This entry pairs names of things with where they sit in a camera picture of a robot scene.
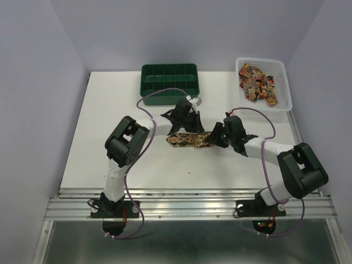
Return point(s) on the white perforated plastic basket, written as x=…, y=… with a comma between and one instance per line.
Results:
x=276, y=69

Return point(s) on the green divided plastic tray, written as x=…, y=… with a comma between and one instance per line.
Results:
x=166, y=84

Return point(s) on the paisley flamingo patterned tie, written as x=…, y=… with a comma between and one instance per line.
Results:
x=196, y=140

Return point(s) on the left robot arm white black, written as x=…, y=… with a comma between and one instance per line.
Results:
x=125, y=144

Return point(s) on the aluminium mounting rail frame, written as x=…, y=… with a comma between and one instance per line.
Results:
x=190, y=226

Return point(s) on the colourful patterned tie in basket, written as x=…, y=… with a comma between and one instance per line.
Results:
x=257, y=85

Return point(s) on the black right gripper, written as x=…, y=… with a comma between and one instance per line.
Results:
x=214, y=136

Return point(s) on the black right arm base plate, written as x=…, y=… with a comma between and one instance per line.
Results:
x=252, y=208

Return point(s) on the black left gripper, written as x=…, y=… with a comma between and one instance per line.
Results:
x=197, y=127

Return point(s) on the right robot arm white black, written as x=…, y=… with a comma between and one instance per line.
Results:
x=301, y=170

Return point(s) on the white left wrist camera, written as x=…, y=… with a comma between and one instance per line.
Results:
x=196, y=102

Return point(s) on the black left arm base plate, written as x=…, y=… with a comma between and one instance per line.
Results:
x=124, y=209

